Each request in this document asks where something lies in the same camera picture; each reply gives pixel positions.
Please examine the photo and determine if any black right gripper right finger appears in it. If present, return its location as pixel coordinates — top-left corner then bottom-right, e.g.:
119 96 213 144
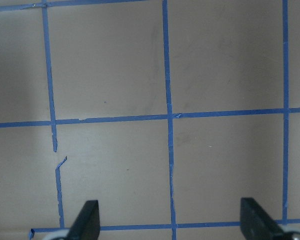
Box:
240 197 287 240

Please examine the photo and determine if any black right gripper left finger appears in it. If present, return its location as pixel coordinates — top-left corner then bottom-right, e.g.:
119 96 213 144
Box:
66 200 101 240

